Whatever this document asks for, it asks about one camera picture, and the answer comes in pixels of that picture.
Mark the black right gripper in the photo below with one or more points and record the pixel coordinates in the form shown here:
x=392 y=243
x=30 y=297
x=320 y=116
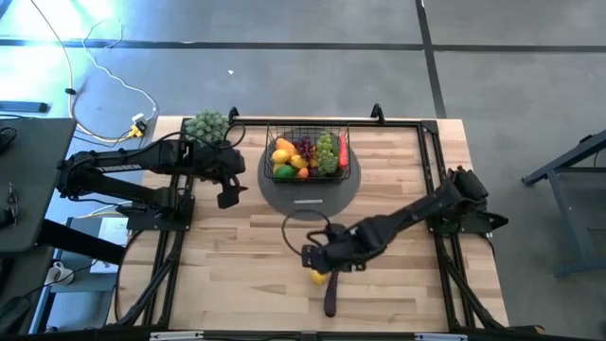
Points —
x=345 y=251

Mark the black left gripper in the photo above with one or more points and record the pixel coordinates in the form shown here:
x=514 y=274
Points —
x=225 y=166

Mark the green lime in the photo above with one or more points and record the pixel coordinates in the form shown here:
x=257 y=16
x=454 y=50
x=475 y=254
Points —
x=285 y=172

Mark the orange yellow mango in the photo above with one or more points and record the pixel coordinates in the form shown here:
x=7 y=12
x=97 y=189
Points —
x=285 y=144

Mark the small orange fruit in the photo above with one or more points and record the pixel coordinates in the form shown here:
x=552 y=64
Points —
x=303 y=173

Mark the red grape bunch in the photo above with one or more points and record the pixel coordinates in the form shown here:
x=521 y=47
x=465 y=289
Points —
x=305 y=147

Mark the green grape bunch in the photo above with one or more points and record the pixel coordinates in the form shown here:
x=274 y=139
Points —
x=326 y=154

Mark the orange red carrot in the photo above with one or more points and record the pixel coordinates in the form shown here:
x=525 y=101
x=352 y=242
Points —
x=343 y=154

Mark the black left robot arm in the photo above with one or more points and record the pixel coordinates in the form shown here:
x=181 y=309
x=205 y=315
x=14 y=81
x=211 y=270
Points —
x=118 y=166

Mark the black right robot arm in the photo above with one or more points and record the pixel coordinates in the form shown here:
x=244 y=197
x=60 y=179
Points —
x=416 y=208

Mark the round grey placemat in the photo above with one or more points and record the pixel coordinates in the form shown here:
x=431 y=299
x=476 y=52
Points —
x=284 y=194

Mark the purple eggplant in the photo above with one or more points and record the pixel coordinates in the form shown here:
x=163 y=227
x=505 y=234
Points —
x=331 y=298

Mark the white label strip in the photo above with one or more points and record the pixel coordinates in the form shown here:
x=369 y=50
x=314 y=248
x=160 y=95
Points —
x=308 y=202

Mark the yellow plug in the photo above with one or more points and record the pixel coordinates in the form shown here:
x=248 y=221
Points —
x=136 y=130

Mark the white power adapter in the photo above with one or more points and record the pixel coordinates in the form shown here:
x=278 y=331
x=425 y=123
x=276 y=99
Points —
x=140 y=118

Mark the white paper sheet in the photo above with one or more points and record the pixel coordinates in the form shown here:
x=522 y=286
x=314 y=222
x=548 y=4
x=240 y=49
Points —
x=113 y=232

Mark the black desk leg bar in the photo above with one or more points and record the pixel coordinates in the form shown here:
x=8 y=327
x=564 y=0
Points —
x=80 y=241

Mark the white mug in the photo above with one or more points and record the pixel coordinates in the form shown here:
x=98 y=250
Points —
x=59 y=274

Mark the black desk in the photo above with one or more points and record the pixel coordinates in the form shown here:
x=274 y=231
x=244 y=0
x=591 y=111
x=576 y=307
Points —
x=38 y=166

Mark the black power strip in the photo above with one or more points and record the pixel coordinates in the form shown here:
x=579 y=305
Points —
x=23 y=107

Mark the blue grey metal table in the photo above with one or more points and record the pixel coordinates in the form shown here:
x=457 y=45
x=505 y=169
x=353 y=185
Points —
x=582 y=213

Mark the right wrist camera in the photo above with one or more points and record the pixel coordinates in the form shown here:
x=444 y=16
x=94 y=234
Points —
x=313 y=258

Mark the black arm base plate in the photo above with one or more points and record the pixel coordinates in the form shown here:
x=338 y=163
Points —
x=142 y=220
x=478 y=226

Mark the silver metal bracket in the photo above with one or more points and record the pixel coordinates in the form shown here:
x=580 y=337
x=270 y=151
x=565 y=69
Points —
x=440 y=337
x=177 y=335

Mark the black aluminium rail frame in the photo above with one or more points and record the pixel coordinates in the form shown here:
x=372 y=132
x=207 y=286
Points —
x=402 y=124

